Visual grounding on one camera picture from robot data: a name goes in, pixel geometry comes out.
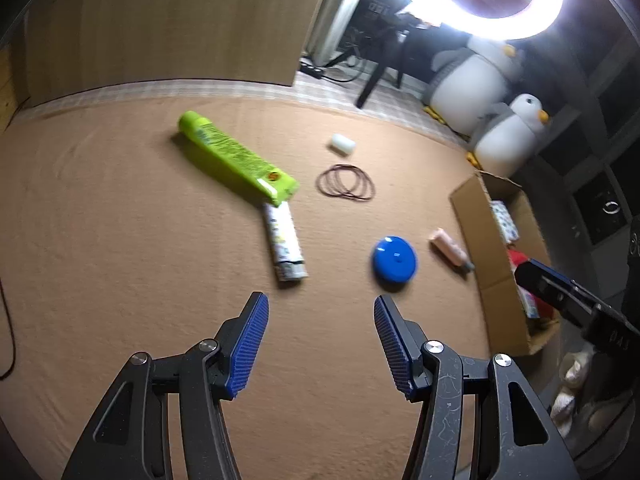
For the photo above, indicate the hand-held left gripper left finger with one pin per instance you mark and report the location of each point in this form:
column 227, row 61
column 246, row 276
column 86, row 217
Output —
column 247, row 345

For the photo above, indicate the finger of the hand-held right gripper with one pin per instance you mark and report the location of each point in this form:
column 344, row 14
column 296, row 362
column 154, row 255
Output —
column 545, row 280

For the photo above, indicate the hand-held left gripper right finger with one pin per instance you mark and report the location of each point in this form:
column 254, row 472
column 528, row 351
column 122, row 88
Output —
column 392, row 345

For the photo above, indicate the red pouch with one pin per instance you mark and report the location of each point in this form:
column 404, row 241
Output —
column 517, row 260

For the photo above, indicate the white tissue pack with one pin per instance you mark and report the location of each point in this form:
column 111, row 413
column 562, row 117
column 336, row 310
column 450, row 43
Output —
column 504, row 220

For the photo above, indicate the cardboard box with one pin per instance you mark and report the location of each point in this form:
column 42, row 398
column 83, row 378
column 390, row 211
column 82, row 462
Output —
column 480, row 240

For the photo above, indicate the blue round case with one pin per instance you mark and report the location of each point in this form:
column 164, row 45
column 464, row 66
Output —
column 395, row 262

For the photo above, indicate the small pink bottle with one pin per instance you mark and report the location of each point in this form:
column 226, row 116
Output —
column 447, row 245

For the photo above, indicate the white patterned tube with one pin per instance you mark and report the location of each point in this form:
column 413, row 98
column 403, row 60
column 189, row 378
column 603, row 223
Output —
column 282, row 240

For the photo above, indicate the green tube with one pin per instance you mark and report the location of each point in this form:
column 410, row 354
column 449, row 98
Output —
column 225, row 150

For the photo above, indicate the small white roll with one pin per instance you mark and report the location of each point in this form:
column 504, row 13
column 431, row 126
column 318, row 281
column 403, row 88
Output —
column 342, row 143

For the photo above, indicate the white cloth bundle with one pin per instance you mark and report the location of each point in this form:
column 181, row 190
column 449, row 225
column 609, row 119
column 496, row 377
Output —
column 570, row 375

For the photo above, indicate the small penguin plush toy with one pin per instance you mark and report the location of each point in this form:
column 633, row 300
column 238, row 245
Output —
column 505, row 140

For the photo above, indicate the large penguin plush toy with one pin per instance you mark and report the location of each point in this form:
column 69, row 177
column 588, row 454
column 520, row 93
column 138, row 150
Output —
column 470, row 85

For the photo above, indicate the black tripod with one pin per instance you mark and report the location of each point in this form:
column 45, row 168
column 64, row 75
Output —
column 372, row 82

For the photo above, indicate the black power strip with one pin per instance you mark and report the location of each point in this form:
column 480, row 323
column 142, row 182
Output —
column 311, row 67

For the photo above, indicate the light wooden board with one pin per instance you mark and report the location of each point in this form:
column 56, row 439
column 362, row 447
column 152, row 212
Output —
column 175, row 25

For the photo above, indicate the pine plank panel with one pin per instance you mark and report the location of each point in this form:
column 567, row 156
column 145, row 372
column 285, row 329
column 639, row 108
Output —
column 6, row 90

